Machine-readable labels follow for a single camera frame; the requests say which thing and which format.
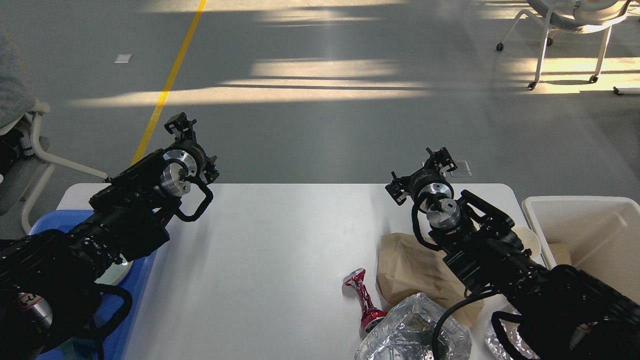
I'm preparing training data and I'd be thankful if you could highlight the crushed red soda can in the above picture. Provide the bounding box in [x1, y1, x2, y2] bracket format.
[342, 268, 388, 334]

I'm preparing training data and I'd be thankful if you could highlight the white paper cup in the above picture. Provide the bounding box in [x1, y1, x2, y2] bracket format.
[512, 225, 542, 259]

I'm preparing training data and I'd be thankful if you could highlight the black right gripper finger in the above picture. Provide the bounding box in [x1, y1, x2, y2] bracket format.
[385, 171, 413, 207]
[423, 146, 458, 176]

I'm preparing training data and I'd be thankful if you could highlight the dark green mug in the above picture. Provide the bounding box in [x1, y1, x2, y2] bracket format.
[59, 337, 100, 360]

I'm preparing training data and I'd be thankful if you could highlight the blue plastic tray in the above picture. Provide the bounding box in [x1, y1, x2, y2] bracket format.
[30, 209, 156, 360]

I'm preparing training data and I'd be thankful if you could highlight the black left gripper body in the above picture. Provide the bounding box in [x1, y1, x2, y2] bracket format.
[164, 139, 208, 178]

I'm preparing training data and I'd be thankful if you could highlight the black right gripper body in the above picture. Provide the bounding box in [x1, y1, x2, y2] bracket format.
[404, 168, 454, 199]

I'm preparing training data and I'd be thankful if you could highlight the brown paper bag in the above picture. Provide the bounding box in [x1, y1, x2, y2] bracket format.
[376, 232, 465, 310]

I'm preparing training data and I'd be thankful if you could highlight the white chair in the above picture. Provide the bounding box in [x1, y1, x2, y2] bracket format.
[495, 0, 631, 91]
[0, 27, 110, 234]

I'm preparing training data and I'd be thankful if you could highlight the white chair top right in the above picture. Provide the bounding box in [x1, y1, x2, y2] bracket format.
[495, 0, 631, 91]

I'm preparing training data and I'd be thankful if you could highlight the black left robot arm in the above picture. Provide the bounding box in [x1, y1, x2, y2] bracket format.
[0, 112, 219, 360]

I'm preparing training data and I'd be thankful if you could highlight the light green plate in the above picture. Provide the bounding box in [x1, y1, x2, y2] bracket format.
[94, 256, 134, 286]

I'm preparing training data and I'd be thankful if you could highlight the crumpled aluminium foil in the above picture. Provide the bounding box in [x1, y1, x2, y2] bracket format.
[354, 292, 473, 360]

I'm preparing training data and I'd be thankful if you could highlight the white chair left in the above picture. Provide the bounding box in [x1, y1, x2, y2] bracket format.
[0, 27, 110, 234]

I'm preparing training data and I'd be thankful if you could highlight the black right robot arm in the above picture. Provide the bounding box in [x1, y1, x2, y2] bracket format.
[385, 147, 640, 360]

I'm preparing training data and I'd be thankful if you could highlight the right floor outlet plate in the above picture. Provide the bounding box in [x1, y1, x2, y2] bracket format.
[449, 160, 473, 178]

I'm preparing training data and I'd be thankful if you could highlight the white plastic bin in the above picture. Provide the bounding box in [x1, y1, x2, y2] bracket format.
[522, 195, 640, 302]

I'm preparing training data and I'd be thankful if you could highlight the small foil piece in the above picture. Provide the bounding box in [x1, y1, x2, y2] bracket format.
[484, 305, 540, 360]

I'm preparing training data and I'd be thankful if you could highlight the cardboard piece in bin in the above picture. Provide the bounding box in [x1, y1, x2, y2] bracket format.
[548, 243, 573, 265]

